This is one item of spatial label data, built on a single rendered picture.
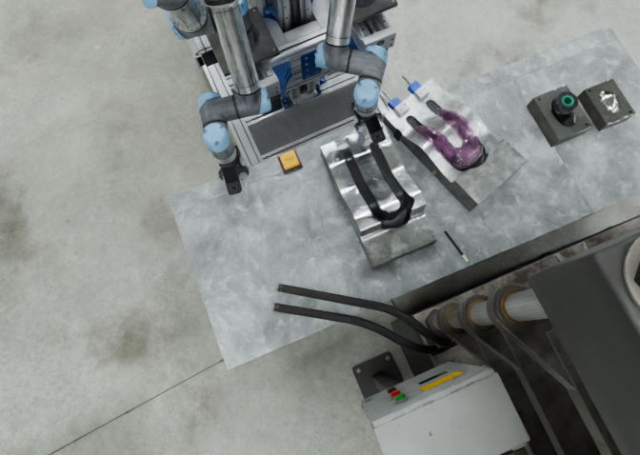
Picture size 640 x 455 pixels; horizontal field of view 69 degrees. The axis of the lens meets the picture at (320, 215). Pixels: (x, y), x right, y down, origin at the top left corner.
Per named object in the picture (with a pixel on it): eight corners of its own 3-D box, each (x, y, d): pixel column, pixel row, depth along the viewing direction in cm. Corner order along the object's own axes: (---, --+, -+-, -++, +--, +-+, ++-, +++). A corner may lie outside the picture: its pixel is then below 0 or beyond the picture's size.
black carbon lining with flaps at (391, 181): (340, 156, 181) (341, 146, 172) (378, 141, 182) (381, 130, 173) (378, 237, 172) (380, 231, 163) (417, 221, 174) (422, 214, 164)
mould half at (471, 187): (382, 122, 192) (386, 108, 181) (429, 85, 196) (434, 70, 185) (469, 211, 181) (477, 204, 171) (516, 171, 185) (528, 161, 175)
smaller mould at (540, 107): (526, 106, 193) (532, 97, 186) (558, 92, 194) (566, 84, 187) (550, 148, 188) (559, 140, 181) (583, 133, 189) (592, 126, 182)
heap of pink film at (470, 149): (410, 130, 184) (413, 122, 177) (443, 104, 187) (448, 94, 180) (456, 178, 179) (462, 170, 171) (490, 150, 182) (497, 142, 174)
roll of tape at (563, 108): (549, 101, 185) (553, 96, 182) (566, 92, 186) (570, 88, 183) (561, 117, 183) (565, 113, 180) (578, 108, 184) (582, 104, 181)
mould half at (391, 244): (320, 155, 189) (320, 141, 176) (379, 131, 191) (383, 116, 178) (371, 269, 176) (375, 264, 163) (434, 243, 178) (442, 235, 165)
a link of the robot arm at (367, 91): (383, 78, 141) (376, 105, 140) (381, 90, 152) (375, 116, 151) (357, 73, 142) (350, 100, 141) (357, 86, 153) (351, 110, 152)
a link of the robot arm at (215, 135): (224, 116, 138) (230, 142, 136) (231, 132, 149) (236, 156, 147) (197, 123, 138) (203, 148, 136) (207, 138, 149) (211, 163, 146)
